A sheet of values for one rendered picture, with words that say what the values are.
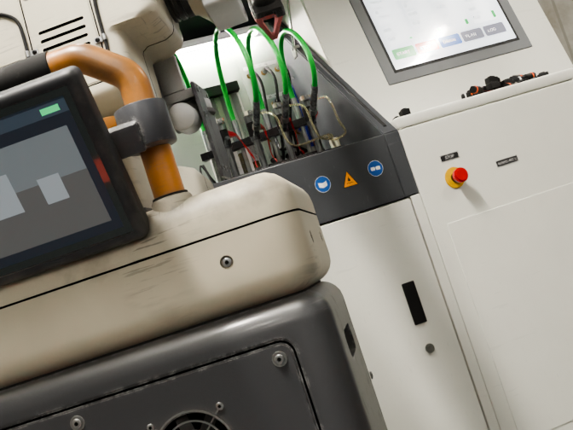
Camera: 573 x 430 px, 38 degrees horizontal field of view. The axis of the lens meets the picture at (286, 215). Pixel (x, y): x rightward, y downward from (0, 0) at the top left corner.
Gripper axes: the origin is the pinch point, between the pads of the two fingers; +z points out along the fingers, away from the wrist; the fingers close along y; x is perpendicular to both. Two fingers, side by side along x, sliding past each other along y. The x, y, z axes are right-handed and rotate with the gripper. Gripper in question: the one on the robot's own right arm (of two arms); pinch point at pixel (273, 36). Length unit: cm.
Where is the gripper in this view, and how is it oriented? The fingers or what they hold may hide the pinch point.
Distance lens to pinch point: 195.8
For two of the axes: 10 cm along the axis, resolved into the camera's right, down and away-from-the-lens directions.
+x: -9.5, 3.1, -0.3
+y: -2.2, -6.1, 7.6
